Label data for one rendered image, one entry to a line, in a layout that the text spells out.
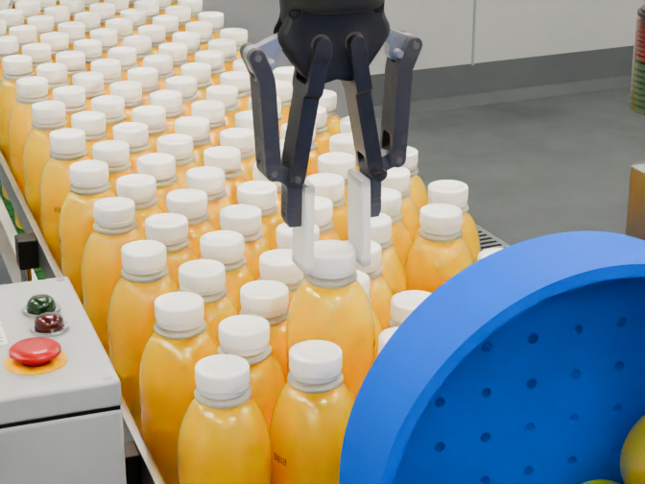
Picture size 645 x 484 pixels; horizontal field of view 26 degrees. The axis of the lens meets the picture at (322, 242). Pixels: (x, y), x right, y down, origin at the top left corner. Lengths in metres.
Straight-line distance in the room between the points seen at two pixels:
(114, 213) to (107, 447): 0.37
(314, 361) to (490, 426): 0.17
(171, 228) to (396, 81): 0.32
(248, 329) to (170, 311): 0.07
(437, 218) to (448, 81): 4.47
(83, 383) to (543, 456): 0.31
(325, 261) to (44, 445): 0.25
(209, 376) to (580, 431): 0.26
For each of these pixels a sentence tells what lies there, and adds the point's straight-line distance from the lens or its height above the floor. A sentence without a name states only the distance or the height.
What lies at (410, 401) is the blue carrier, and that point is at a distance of 0.78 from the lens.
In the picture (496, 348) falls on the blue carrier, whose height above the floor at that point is 1.17.
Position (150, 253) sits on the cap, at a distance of 1.20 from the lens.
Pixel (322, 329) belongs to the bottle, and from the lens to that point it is 1.05.
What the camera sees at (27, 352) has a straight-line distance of 0.99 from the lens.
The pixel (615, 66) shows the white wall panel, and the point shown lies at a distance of 6.17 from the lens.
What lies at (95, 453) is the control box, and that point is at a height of 1.05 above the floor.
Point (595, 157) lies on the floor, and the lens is 5.15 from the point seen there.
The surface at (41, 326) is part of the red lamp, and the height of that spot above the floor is 1.11.
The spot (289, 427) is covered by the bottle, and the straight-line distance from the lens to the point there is 1.02.
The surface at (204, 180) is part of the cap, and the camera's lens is 1.39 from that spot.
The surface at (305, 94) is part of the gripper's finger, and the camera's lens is 1.00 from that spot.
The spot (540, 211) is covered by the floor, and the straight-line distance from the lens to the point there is 4.56.
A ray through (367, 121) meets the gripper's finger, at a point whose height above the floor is 1.25.
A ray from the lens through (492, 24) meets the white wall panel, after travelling 5.81.
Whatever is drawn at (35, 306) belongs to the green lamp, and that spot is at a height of 1.11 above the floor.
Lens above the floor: 1.53
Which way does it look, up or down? 21 degrees down
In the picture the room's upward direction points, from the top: straight up
